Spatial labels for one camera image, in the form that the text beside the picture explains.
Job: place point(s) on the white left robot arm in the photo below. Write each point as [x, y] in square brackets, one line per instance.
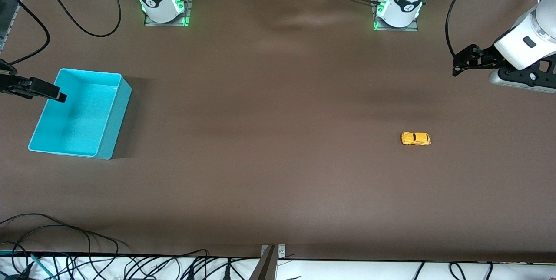
[532, 32]

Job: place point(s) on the teal plastic bin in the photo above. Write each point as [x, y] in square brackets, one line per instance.
[82, 119]

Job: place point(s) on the grey aluminium bar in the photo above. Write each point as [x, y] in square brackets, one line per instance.
[265, 267]

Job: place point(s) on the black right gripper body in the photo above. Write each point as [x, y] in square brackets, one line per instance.
[9, 84]

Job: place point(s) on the yellow toy beetle car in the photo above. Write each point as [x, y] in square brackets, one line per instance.
[415, 139]

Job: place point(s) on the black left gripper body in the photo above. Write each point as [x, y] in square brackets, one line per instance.
[487, 55]

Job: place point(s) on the small metal bracket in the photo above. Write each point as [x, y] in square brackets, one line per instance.
[281, 252]

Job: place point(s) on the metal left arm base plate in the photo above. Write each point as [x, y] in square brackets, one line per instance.
[378, 26]

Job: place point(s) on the teal thin tool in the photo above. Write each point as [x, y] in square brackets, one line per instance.
[41, 266]

